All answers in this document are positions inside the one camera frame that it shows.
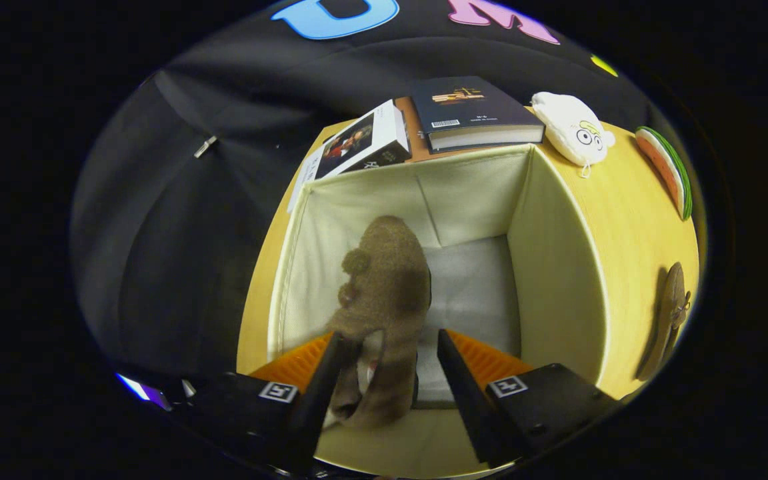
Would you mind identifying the brown cover book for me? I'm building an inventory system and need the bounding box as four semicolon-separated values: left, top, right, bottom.
394;95;435;163

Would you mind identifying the lit screen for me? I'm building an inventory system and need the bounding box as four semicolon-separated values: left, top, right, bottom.
116;372;173;412

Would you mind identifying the black backdrop cloth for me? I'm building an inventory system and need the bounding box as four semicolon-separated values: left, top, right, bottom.
69;0;665;394

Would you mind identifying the brown fuzzy shoe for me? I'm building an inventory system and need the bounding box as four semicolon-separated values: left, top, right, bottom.
323;215;433;429
637;261;691;382

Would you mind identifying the dark blue book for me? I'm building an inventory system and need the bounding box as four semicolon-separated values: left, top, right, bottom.
411;75;546;154

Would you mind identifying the white plush toy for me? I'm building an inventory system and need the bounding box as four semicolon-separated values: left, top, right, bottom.
531;91;617;177

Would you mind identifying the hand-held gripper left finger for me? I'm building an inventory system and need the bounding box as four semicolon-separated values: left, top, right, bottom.
184;332;351;475

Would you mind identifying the grey fabric storage box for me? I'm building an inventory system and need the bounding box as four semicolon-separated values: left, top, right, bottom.
267;141;608;479

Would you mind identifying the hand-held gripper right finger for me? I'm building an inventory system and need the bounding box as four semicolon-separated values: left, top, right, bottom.
436;328;623;469

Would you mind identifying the watermelon slice plush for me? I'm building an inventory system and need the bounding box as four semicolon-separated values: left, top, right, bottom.
635;127;693;222

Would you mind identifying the white cover book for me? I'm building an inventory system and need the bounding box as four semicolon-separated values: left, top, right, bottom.
287;100;413;214

